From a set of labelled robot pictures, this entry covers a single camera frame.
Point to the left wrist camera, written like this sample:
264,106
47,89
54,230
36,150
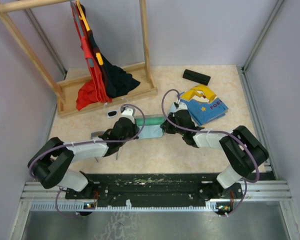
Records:
127,111

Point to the wooden clothes rack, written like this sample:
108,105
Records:
67,90

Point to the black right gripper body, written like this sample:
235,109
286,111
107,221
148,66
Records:
170,128

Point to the red hanging garment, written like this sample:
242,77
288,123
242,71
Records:
92,91

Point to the black hanging garment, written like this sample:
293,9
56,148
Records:
117,82

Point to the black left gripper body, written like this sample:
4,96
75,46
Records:
132,132

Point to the grey blue sunglasses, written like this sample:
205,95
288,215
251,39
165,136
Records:
98,134

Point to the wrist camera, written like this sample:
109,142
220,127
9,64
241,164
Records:
127,111
179,105

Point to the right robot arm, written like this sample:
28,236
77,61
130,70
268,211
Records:
243,151

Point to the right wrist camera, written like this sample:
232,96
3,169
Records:
179,105

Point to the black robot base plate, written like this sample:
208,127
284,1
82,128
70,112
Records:
156,190

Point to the blue yellow folded cloth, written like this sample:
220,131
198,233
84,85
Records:
203,104

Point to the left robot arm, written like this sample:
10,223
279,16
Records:
50,166

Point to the light blue flat lens cloth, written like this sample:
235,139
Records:
172,109

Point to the black glasses case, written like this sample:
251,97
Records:
196,77

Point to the grey red clothes hanger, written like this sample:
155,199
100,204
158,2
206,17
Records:
82,28

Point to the grey glasses case green lining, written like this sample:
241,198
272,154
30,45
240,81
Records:
154,119

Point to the yellow clothes hanger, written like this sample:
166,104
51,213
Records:
93,43

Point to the white sunglasses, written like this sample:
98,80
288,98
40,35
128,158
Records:
112,113

